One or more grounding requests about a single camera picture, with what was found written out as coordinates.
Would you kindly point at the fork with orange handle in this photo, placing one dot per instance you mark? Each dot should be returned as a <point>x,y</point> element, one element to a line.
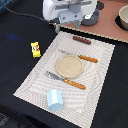
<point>55,77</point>

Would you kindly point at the knife with orange handle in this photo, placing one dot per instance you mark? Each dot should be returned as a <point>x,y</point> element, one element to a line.
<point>80,56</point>

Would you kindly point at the round wooden plate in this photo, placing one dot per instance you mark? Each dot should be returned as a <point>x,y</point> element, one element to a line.
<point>69,66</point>

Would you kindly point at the beige bowl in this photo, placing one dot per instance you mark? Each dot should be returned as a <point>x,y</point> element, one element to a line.
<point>123,14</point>

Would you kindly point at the brown toy sausage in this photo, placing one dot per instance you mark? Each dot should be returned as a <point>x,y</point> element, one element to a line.
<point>82,40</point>

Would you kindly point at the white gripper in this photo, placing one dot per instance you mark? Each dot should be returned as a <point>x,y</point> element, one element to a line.
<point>67,11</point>

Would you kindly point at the woven beige placemat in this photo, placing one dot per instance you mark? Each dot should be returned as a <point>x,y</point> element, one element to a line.
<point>79,105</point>

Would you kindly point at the white toy fish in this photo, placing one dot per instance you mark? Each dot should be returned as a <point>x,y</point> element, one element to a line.
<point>88,16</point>

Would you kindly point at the black stove burner disc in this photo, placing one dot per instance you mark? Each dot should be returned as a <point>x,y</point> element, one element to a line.
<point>100,5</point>

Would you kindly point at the yellow butter box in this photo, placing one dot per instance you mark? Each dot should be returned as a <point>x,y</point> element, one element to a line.
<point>35,50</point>

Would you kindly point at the grey toy saucepan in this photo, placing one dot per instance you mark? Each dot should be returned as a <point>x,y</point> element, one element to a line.
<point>93,20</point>

